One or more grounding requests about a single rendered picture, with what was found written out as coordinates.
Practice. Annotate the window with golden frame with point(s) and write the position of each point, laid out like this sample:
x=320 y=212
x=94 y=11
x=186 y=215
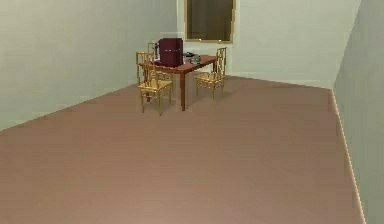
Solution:
x=210 y=19

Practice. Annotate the red-brown wooden table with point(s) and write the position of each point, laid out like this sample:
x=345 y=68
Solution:
x=186 y=67

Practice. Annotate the golden wooden chair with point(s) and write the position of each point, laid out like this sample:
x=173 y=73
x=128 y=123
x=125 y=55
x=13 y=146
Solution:
x=213 y=77
x=151 y=48
x=154 y=86

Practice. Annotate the dark flat dish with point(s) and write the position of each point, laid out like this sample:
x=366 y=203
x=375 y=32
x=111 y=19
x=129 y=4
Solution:
x=189 y=54

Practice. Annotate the dark red box appliance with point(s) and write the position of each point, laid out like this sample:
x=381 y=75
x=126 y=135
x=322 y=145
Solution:
x=170 y=51

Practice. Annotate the grey metal pot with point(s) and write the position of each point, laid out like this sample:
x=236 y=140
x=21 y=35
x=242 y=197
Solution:
x=195 y=59

